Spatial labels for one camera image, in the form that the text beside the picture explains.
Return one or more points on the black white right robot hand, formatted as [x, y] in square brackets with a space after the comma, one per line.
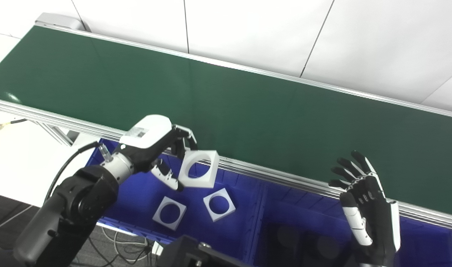
[378, 215]

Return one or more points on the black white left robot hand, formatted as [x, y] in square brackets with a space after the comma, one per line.
[148, 133]

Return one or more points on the white square part round hole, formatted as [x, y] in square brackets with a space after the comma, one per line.
[215, 218]
[202, 181]
[174, 226]

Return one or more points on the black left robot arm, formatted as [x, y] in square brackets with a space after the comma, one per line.
[81, 200]

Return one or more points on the large blue plastic bin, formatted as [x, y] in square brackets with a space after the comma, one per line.
[137, 196]
[303, 211]

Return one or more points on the black cylinder part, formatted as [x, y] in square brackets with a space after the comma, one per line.
[288, 236]

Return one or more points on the green conveyor belt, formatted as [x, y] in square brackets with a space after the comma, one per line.
[248, 111]

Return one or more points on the grey conveyor motor housing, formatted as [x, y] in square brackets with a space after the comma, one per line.
[57, 19]

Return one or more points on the black robot torso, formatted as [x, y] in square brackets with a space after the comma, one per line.
[189, 254]

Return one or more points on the aluminium conveyor leg frame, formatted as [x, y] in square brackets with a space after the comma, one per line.
[53, 133]

